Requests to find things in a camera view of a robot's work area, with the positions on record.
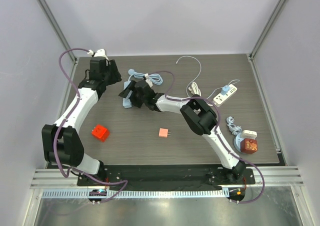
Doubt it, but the white power strip cord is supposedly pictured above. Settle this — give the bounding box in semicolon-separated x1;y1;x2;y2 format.
187;81;217;104

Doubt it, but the dark red cube adapter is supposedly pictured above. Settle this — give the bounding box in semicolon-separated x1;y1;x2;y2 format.
240;138;258;154

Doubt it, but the white usb power strip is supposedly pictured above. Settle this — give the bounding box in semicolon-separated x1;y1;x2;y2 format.
213;84;238;107

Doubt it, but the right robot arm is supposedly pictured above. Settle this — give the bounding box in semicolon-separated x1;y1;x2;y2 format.
119;80;246;184

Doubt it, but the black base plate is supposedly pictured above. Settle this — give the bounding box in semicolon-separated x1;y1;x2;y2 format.
93;164;256;190

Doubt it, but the slotted cable duct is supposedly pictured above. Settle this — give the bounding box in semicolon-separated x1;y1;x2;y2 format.
41;188;229;199

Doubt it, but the blue power strip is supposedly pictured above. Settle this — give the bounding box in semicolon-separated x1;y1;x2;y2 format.
122;81;132;109

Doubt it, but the round blue socket base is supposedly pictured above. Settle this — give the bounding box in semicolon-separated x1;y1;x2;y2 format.
233;133;244;152

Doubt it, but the coiled light blue cord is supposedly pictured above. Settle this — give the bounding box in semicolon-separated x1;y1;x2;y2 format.
225;115;242;136

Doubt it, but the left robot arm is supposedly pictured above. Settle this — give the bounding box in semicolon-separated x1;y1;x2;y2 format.
41;57;122;186

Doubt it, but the blue usb charger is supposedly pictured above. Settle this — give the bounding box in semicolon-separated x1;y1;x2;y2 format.
220;85;230;95

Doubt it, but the thin white usb cable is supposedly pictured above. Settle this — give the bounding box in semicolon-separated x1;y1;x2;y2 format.
175;55;240;99

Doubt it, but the red cube socket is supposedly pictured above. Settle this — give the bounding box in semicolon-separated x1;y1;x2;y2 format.
92;124;110;142

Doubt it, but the pink plug adapter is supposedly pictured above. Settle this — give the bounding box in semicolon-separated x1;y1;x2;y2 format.
158;128;171;138

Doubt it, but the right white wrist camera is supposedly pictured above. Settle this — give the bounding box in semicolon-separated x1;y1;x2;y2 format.
143;73;153;87

